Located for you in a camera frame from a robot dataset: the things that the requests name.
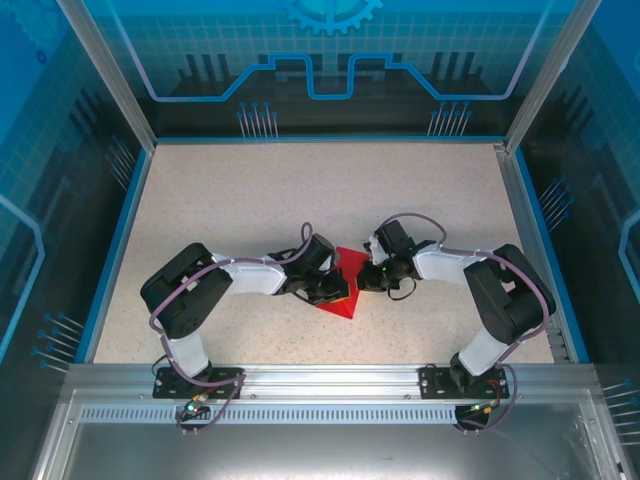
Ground aluminium frame post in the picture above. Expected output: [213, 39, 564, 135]
[503, 0, 601, 152]
[55, 0, 157, 151]

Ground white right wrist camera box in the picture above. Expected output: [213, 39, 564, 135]
[363, 238, 385, 266]

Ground blue table edge strip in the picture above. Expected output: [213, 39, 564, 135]
[149, 134, 507, 147]
[73, 147, 154, 364]
[510, 147, 592, 364]

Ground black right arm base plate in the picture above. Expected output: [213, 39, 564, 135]
[418, 364, 512, 401]

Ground slotted aluminium cable duct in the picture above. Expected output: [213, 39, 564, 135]
[77, 405, 599, 425]

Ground aluminium side rail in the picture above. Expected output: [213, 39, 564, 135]
[493, 142, 574, 364]

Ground steel sheet tray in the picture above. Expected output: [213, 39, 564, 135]
[29, 389, 631, 480]

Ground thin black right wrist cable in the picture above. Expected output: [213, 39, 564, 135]
[387, 277, 419, 302]

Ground aluminium mounting rail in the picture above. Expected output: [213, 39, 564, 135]
[64, 363, 601, 401]

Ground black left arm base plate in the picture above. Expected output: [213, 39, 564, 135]
[152, 365, 247, 401]

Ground red cloth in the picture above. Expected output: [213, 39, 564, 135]
[314, 245, 372, 320]

